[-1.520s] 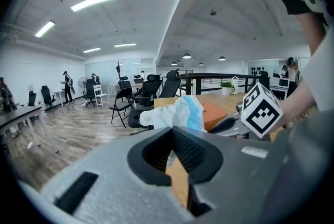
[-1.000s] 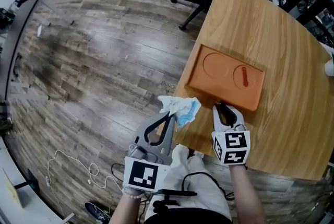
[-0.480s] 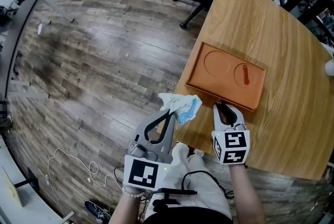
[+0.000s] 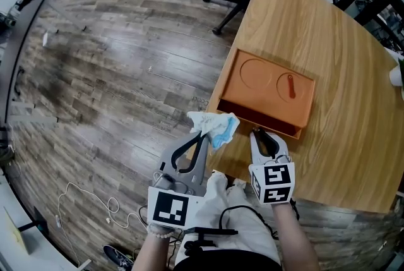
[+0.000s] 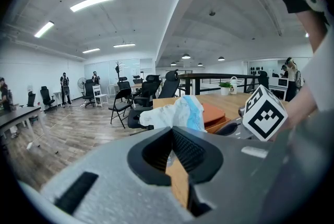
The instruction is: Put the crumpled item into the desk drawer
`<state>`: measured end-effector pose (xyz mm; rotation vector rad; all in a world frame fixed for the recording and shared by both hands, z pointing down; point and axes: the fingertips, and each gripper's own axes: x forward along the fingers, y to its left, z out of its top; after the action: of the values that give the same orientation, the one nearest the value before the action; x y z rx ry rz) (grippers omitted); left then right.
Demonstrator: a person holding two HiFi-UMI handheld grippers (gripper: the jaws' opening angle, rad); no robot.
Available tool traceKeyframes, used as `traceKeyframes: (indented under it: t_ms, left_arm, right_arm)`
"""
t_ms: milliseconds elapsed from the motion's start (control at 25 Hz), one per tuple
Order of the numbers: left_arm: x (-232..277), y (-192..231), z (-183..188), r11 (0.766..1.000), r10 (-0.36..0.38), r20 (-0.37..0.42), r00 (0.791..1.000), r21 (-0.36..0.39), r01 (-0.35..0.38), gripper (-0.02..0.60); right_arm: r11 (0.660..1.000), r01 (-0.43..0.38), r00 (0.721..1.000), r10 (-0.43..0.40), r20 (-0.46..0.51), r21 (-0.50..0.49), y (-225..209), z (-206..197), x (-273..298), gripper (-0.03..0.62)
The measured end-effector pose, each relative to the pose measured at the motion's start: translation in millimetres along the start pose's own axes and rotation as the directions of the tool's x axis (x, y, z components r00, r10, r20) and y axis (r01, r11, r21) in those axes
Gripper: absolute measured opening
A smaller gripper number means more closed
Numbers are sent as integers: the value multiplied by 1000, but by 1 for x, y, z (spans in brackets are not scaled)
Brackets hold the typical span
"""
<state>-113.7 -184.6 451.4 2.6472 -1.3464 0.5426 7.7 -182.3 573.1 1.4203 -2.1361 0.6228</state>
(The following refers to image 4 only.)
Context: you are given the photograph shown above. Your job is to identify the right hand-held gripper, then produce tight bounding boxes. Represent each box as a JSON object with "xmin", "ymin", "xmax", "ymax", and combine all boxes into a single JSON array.
[{"xmin": 247, "ymin": 131, "xmax": 297, "ymax": 207}]

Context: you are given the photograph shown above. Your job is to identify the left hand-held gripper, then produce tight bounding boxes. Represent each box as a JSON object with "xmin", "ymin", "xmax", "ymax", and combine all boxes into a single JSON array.
[{"xmin": 146, "ymin": 131, "xmax": 211, "ymax": 231}]

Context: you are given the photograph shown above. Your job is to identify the white and blue cloth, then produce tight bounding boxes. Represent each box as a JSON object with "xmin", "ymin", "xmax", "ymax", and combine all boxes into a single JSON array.
[{"xmin": 186, "ymin": 111, "xmax": 241, "ymax": 151}]

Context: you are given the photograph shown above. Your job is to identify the orange drawer box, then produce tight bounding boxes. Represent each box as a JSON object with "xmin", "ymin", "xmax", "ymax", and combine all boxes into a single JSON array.
[{"xmin": 217, "ymin": 48, "xmax": 316, "ymax": 140}]

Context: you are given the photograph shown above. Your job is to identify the person's left forearm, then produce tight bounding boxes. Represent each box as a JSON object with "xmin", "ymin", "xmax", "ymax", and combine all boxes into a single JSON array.
[{"xmin": 131, "ymin": 228, "xmax": 184, "ymax": 271}]

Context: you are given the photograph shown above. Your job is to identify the person's right forearm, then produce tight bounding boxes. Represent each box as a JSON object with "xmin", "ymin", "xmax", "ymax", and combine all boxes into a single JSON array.
[{"xmin": 271, "ymin": 202, "xmax": 321, "ymax": 271}]

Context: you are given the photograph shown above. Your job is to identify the black waist-mounted device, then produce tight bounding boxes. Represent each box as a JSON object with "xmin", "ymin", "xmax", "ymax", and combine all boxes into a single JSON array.
[{"xmin": 182, "ymin": 227, "xmax": 239, "ymax": 256}]

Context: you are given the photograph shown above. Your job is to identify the person's light trousers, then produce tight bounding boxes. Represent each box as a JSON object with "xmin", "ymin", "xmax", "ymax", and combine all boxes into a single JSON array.
[{"xmin": 176, "ymin": 170, "xmax": 282, "ymax": 264}]

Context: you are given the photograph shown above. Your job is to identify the person's black shirt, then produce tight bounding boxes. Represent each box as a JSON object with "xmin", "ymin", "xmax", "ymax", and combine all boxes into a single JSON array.
[{"xmin": 172, "ymin": 256, "xmax": 283, "ymax": 271}]

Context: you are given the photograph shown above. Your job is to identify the dark sneaker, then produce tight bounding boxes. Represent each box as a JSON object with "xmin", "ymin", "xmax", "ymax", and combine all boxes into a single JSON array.
[{"xmin": 103, "ymin": 244, "xmax": 136, "ymax": 271}]

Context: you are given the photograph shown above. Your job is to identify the green plant in white pot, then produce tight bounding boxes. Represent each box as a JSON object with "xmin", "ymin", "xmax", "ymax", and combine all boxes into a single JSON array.
[{"xmin": 388, "ymin": 57, "xmax": 404, "ymax": 100}]

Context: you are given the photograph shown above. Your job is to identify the dark curved desk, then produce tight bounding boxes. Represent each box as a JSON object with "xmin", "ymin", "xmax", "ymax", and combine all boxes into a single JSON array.
[{"xmin": 0, "ymin": 0, "xmax": 50, "ymax": 125}]

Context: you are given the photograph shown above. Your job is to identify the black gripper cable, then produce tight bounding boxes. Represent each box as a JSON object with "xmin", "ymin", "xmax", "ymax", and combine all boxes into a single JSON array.
[{"xmin": 219, "ymin": 205, "xmax": 280, "ymax": 241}]

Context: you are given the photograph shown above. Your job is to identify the pale beaded bracelet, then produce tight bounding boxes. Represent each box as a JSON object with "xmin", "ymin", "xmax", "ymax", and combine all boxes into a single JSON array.
[{"xmin": 146, "ymin": 223, "xmax": 177, "ymax": 239}]

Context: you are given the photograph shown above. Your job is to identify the white floor cable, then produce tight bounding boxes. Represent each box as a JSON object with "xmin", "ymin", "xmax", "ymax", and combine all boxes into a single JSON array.
[{"xmin": 56, "ymin": 181, "xmax": 149, "ymax": 267}]

